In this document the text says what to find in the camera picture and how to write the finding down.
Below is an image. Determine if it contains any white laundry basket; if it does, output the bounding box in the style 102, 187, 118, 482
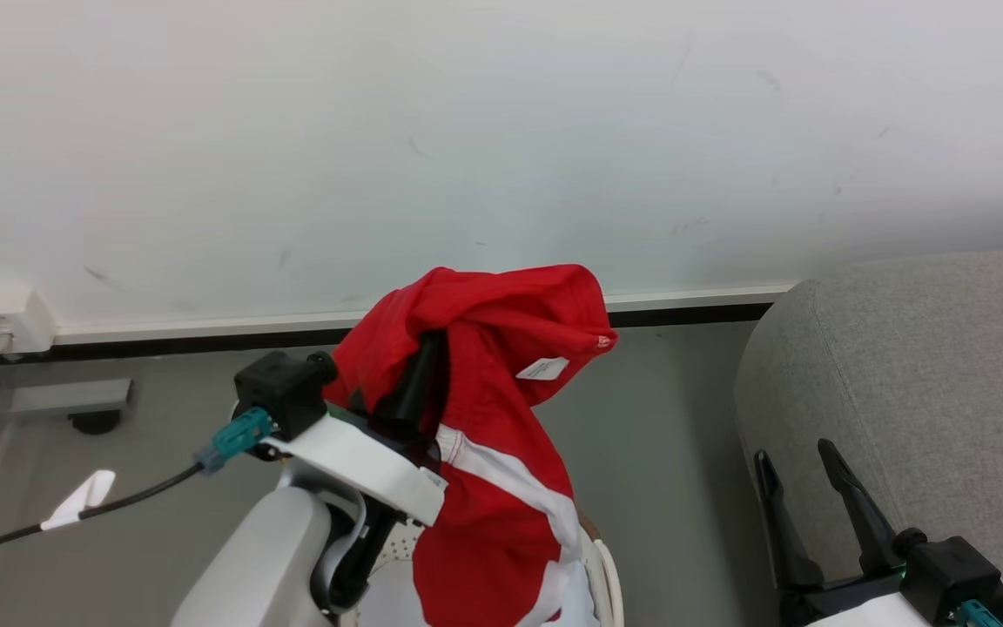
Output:
340, 509, 625, 627

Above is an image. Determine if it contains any black floor door stopper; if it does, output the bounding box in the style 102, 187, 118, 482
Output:
69, 410, 123, 435

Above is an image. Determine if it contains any red garment with white stripes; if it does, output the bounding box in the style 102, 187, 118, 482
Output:
324, 264, 619, 627

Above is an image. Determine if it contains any white wall socket box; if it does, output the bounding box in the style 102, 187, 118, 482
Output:
0, 287, 57, 357

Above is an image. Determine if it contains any grey fabric sofa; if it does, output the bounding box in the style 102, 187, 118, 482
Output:
733, 249, 1003, 627

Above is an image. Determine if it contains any teal cable connector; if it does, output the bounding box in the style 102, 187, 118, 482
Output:
954, 599, 1003, 627
195, 408, 275, 475

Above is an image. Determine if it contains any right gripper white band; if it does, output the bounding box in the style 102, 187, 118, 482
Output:
753, 439, 933, 627

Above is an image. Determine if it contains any white and black baseboard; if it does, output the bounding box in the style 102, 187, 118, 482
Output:
0, 280, 803, 363

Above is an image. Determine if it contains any teal right cable connector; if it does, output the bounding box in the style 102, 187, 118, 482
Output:
954, 599, 1003, 627

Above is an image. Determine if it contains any black cable with white tag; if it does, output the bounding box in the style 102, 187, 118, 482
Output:
0, 462, 206, 627

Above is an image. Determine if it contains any teal left cable connector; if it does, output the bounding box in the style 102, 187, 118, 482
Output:
195, 408, 275, 475

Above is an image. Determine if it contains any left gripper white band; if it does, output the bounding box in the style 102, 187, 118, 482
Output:
259, 331, 448, 528

